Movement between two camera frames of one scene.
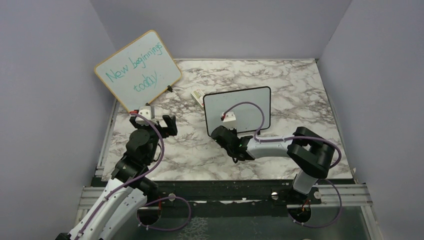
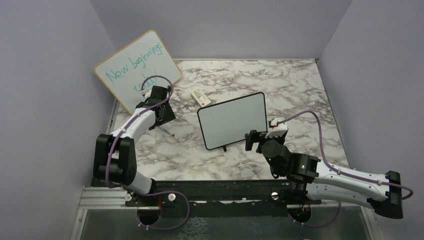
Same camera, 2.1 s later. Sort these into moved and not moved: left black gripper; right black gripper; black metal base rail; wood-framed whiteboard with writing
Moved: right black gripper; left black gripper
Not moved: black metal base rail; wood-framed whiteboard with writing
